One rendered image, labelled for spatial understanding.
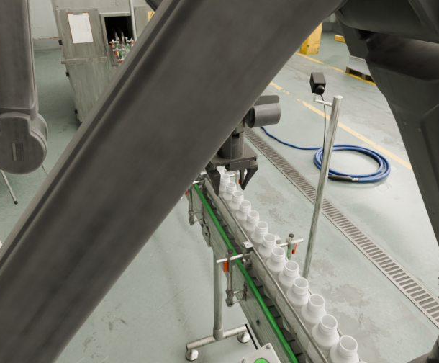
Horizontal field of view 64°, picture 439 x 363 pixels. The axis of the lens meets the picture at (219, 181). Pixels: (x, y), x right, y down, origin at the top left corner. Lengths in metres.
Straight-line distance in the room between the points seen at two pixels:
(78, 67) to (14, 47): 4.03
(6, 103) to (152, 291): 1.97
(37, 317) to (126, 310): 2.19
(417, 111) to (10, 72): 0.53
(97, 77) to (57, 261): 4.49
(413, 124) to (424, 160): 0.03
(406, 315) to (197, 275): 1.33
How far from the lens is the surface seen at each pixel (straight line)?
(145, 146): 0.15
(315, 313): 0.90
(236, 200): 1.19
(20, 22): 0.59
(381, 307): 2.54
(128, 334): 2.28
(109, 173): 0.16
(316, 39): 9.04
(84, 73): 4.64
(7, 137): 0.62
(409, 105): 0.25
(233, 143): 0.70
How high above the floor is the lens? 1.83
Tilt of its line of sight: 32 degrees down
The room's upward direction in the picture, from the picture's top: straight up
